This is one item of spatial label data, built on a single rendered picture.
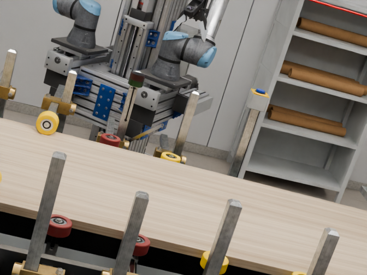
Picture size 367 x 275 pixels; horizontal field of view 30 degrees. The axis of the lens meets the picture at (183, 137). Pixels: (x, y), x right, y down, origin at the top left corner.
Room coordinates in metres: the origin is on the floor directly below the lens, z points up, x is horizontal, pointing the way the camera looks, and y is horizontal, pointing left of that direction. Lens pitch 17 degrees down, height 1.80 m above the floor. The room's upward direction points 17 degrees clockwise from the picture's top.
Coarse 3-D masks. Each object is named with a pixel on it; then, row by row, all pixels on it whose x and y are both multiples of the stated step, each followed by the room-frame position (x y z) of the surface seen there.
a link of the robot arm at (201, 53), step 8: (216, 0) 3.41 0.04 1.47; (224, 0) 3.41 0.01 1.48; (208, 8) 3.41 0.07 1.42; (216, 8) 3.39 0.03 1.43; (224, 8) 3.41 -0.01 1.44; (208, 16) 3.38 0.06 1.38; (216, 16) 3.37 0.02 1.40; (208, 24) 3.36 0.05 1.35; (216, 24) 3.37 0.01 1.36; (208, 32) 3.34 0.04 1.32; (216, 32) 3.37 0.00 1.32; (192, 40) 3.33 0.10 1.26; (200, 40) 3.31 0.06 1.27; (208, 40) 3.31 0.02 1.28; (192, 48) 3.29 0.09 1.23; (200, 48) 3.29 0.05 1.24; (208, 48) 3.30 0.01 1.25; (216, 48) 3.33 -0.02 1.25; (184, 56) 3.30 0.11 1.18; (192, 56) 3.28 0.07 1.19; (200, 56) 3.28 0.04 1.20; (208, 56) 3.27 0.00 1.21; (200, 64) 3.29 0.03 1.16; (208, 64) 3.31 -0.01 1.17
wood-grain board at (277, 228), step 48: (0, 144) 2.19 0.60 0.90; (48, 144) 2.33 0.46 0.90; (96, 144) 2.48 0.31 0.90; (0, 192) 1.84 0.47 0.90; (96, 192) 2.04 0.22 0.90; (192, 192) 2.30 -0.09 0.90; (240, 192) 2.45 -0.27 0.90; (288, 192) 2.61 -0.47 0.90; (192, 240) 1.91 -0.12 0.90; (240, 240) 2.02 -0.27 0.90; (288, 240) 2.14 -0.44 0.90
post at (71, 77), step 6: (72, 72) 2.66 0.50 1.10; (72, 78) 2.66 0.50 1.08; (66, 84) 2.65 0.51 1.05; (72, 84) 2.66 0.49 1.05; (66, 90) 2.66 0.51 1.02; (72, 90) 2.66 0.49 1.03; (66, 96) 2.66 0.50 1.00; (66, 102) 2.66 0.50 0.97; (60, 114) 2.66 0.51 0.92; (60, 120) 2.66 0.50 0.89; (60, 126) 2.66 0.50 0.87; (60, 132) 2.66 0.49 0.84
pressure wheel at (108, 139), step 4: (100, 136) 2.59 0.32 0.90; (104, 136) 2.58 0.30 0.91; (108, 136) 2.60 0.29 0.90; (112, 136) 2.59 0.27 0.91; (116, 136) 2.62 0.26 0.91; (100, 140) 2.58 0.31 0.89; (104, 140) 2.56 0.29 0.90; (108, 140) 2.56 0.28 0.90; (112, 140) 2.56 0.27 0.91; (116, 140) 2.58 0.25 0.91; (120, 140) 2.60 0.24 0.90; (108, 144) 2.56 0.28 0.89; (112, 144) 2.56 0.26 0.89; (116, 144) 2.57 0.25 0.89
